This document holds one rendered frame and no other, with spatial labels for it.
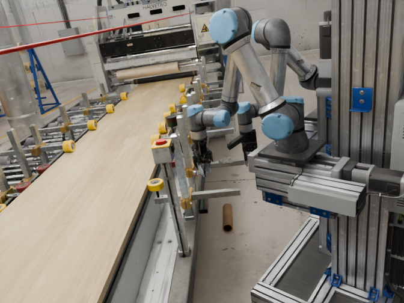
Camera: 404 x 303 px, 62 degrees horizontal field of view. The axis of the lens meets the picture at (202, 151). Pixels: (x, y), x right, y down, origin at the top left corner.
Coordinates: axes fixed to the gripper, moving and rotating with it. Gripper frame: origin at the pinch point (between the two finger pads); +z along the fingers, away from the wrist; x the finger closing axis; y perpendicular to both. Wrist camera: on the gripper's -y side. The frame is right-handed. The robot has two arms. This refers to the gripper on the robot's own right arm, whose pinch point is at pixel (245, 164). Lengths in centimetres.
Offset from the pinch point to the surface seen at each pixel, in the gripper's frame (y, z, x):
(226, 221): -19, 75, 53
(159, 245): -48, 21, -38
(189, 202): -29.2, 1.1, -33.3
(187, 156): -30.7, -11.6, -5.8
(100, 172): -82, -7, -5
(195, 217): -28.4, 12.6, -29.4
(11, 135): -140, -30, 14
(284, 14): 167, -37, 868
